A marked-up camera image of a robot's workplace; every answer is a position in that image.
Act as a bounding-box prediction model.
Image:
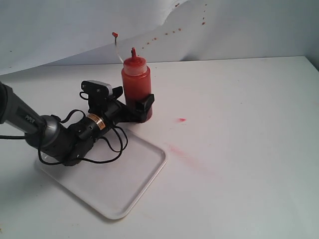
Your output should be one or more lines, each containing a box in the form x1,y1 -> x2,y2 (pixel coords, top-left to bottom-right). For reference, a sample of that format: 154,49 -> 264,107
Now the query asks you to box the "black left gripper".
84,86 -> 155,139

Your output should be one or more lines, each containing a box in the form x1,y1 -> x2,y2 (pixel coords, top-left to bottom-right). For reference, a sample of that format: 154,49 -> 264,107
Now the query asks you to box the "red ketchup squeeze bottle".
111,31 -> 153,122

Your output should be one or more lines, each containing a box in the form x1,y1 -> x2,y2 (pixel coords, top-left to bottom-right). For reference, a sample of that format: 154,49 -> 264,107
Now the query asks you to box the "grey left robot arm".
0,81 -> 155,166

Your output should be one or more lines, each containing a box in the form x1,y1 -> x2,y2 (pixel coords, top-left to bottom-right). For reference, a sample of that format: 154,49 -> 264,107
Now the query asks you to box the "white rectangular plastic tray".
35,128 -> 167,220

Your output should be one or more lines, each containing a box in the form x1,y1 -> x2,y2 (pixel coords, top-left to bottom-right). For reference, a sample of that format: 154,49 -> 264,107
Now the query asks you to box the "white paper backdrop sheet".
0,0 -> 319,74

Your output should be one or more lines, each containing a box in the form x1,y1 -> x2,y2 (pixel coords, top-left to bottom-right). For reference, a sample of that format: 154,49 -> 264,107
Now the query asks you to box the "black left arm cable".
0,92 -> 129,166

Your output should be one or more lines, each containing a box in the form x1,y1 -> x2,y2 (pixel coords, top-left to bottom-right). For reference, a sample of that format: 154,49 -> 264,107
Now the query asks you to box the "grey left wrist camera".
81,80 -> 113,97

